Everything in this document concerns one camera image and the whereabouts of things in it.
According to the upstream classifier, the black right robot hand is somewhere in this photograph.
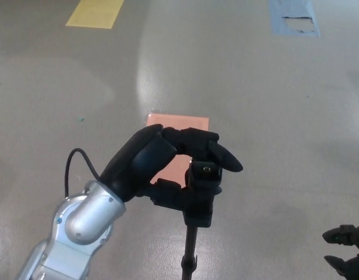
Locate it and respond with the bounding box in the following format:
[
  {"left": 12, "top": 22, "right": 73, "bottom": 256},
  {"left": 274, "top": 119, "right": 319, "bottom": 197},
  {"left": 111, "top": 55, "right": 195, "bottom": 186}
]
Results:
[{"left": 322, "top": 224, "right": 359, "bottom": 280}]

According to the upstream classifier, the torn blue floor tape patch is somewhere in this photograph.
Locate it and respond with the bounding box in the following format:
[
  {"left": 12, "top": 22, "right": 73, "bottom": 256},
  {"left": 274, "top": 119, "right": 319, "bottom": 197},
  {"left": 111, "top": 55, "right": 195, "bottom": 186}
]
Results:
[{"left": 268, "top": 0, "right": 321, "bottom": 37}]

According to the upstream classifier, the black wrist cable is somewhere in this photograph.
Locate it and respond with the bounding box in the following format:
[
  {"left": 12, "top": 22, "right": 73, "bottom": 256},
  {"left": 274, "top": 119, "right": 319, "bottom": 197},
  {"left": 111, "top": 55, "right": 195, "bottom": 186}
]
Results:
[{"left": 64, "top": 148, "right": 101, "bottom": 200}]

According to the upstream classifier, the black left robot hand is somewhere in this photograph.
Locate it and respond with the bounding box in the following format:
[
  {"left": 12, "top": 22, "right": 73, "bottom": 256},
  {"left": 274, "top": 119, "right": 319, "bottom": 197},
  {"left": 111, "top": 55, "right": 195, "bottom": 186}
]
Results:
[{"left": 99, "top": 124, "right": 244, "bottom": 211}]

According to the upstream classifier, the black phone stand tripod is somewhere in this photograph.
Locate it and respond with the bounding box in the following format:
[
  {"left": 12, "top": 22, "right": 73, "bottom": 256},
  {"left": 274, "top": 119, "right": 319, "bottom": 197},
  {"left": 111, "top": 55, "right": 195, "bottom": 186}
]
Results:
[{"left": 181, "top": 159, "right": 224, "bottom": 280}]

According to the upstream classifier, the pink floor tape patch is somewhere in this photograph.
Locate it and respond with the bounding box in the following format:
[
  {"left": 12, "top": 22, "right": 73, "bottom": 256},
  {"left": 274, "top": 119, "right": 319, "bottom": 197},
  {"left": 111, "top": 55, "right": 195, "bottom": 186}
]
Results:
[{"left": 145, "top": 113, "right": 210, "bottom": 189}]

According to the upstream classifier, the yellow floor tape patch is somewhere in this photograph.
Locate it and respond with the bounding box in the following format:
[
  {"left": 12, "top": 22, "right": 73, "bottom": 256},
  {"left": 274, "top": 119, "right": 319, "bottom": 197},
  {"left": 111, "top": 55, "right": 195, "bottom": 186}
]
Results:
[{"left": 65, "top": 0, "right": 125, "bottom": 30}]

